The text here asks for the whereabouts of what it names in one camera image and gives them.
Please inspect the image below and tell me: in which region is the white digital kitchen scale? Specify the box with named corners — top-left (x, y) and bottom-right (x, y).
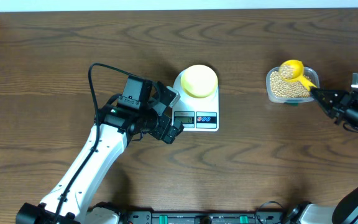
top-left (172, 70), bottom-right (219, 132)

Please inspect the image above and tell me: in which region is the yellow plastic measuring scoop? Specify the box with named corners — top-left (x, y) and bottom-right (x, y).
top-left (278, 59), bottom-right (316, 91)

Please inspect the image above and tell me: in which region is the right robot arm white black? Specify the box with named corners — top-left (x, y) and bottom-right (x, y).
top-left (283, 88), bottom-right (358, 224)

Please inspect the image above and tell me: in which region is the soybeans pile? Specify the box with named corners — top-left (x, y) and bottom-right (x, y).
top-left (270, 71), bottom-right (310, 98)

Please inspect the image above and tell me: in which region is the clear plastic container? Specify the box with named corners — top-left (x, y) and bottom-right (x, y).
top-left (266, 67), bottom-right (314, 104)

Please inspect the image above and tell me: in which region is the pale yellow bowl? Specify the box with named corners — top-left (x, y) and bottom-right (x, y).
top-left (180, 65), bottom-right (218, 98)

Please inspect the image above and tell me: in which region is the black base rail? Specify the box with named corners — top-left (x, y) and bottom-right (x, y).
top-left (87, 202), bottom-right (287, 224)

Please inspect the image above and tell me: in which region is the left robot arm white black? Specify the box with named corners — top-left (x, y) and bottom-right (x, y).
top-left (16, 77), bottom-right (183, 224)

